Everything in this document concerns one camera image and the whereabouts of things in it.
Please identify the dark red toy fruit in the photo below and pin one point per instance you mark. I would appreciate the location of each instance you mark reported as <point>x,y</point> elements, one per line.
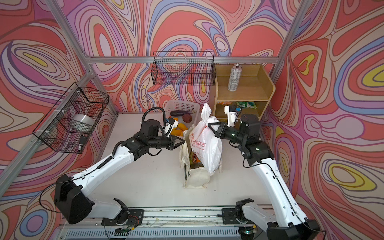
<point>187,118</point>

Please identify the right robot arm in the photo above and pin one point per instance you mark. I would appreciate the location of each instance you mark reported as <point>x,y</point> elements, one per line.
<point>289,221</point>

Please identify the white plastic perforated basket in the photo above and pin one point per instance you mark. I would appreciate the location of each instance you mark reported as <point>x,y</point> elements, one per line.
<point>177,105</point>

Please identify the wooden shelf unit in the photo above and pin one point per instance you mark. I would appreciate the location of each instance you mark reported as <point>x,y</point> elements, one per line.
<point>255,86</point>

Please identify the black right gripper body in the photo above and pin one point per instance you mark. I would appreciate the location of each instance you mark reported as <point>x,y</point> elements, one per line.
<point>230,133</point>

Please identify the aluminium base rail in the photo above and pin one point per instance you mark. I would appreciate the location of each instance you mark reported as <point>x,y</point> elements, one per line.
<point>167,223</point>

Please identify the silver drink can back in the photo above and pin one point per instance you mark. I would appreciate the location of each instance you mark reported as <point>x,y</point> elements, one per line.
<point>234,78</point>

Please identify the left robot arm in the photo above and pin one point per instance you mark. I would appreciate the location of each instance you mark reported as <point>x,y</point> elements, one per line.
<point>73,194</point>

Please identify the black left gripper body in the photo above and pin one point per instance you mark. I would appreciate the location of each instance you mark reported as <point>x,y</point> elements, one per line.
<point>161,142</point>

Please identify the yellow toy mango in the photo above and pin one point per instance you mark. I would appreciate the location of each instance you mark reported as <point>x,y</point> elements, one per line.
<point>177,132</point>
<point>182,126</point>

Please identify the black wire basket left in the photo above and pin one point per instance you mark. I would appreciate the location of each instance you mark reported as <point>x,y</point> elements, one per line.
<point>61,133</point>

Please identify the black wire basket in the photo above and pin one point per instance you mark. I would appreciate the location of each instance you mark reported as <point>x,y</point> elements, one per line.
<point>184,68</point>
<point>61,133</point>

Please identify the cream canvas tote bag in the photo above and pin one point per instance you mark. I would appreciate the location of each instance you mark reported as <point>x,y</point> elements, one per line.
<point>196,175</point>

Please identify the purple toy eggplant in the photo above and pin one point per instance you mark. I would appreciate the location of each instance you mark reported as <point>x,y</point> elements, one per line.
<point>180,113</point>

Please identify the black wire basket back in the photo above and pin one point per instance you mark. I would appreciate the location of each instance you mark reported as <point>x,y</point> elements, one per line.
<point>184,68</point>

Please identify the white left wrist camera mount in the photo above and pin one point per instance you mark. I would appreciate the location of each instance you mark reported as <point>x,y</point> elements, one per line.
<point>171,124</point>

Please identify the white plastic grocery bag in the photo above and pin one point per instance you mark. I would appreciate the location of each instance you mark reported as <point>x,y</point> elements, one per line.
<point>204,144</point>

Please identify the green snack bag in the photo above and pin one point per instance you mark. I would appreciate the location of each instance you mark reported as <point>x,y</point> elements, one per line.
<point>243,105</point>

